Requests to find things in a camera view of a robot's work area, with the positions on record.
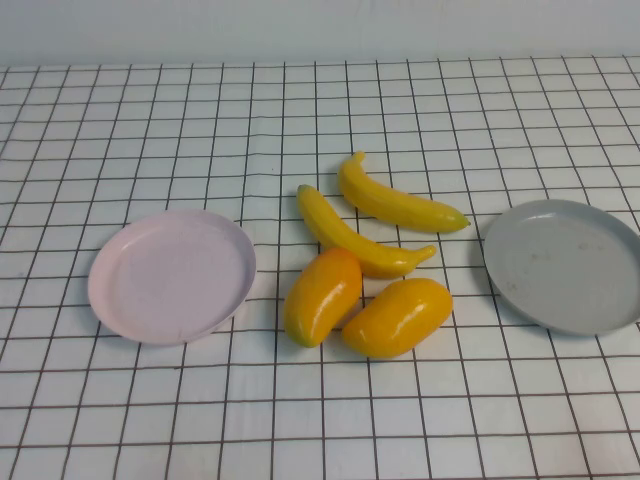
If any pink round plate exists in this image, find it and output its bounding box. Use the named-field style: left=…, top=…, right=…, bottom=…
left=87, top=209, right=258, bottom=348

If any orange yellow mango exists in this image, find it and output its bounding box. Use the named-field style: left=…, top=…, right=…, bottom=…
left=341, top=277, right=455, bottom=359

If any grey round plate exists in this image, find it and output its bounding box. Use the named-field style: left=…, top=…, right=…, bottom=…
left=483, top=198, right=640, bottom=337

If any white black grid tablecloth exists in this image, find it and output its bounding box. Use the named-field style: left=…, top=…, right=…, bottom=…
left=0, top=53, right=640, bottom=480

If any orange mango green tip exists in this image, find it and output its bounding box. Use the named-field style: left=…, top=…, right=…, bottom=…
left=283, top=246, right=364, bottom=349

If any yellow banana blunt stem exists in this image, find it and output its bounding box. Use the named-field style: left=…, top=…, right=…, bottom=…
left=296, top=183, right=438, bottom=280

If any yellow banana green pointed tip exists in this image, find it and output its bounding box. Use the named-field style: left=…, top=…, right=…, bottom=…
left=337, top=150, right=472, bottom=234

